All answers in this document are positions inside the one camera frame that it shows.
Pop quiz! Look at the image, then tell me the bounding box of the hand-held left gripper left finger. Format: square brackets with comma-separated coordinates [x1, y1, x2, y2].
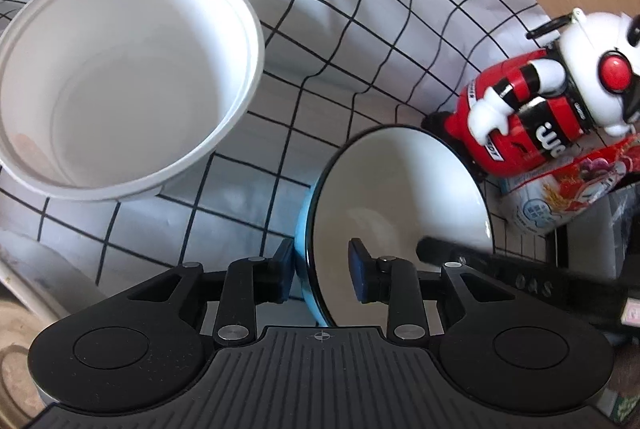
[125, 238, 297, 349]

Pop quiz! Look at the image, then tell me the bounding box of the red cereal bag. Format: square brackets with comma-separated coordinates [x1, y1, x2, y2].
[500, 136, 640, 237]

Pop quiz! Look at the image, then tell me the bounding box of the large white plastic bowl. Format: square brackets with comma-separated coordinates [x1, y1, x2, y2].
[0, 0, 266, 203]

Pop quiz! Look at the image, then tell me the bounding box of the white computer case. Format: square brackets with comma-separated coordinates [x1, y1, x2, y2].
[547, 181, 640, 280]

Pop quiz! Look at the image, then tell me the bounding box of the red panda robot figure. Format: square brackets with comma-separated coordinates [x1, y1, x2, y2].
[421, 8, 640, 178]

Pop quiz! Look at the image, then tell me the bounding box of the white checked tablecloth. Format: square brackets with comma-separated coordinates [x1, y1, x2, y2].
[0, 0, 556, 300]

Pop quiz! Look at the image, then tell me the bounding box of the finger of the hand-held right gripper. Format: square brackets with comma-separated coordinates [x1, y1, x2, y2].
[416, 236, 501, 277]

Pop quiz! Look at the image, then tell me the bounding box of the blue bowl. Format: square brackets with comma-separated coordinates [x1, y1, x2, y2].
[294, 124, 496, 329]

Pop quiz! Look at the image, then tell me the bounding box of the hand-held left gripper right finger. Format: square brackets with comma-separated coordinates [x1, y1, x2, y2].
[348, 238, 521, 346]

